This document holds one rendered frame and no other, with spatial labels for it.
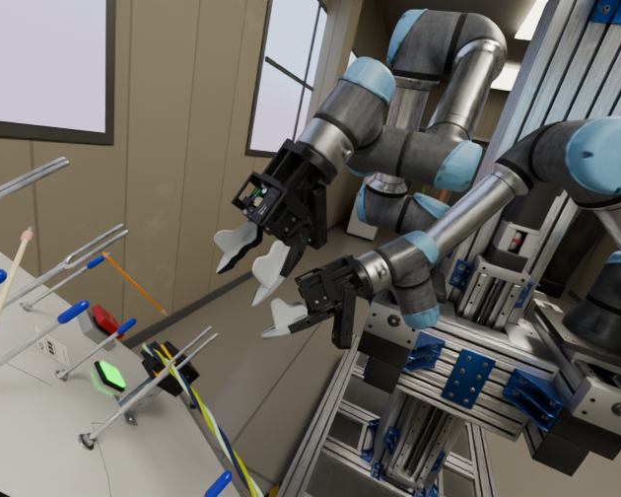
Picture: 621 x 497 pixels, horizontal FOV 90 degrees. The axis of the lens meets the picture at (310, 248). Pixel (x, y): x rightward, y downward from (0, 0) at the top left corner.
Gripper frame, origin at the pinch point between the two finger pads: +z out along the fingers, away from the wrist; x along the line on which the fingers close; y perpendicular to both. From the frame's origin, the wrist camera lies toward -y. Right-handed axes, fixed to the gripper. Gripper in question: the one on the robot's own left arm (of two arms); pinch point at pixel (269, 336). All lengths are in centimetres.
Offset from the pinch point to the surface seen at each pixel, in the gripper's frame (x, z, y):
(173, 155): -134, 13, 84
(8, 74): -62, 44, 101
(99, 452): 24.3, 16.8, 4.3
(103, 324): 1.7, 22.3, 14.2
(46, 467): 30.9, 15.9, 7.3
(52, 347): 15.3, 21.7, 14.6
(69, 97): -79, 35, 99
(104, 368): 9.5, 20.9, 9.0
